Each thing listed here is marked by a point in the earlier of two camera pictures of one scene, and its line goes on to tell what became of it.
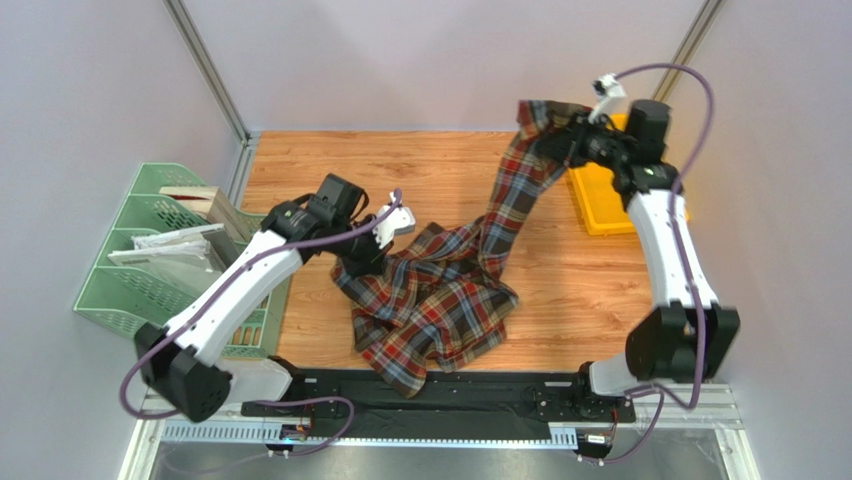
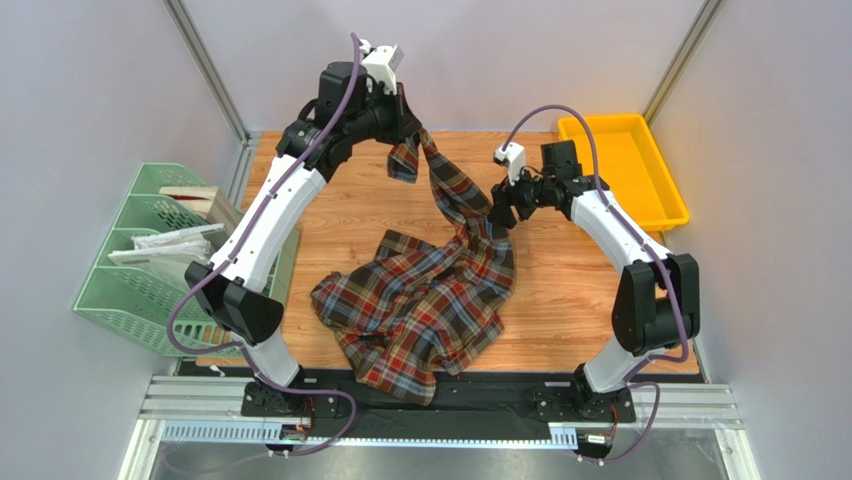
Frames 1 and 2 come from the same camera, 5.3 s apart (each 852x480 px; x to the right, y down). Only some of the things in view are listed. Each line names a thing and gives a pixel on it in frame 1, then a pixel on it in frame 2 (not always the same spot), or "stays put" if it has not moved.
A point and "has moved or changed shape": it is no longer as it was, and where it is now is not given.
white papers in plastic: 198,254 stays put
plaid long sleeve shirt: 434,298 has moved or changed shape
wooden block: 211,203 stays put
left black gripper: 373,263 → 404,122
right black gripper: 559,143 → 506,202
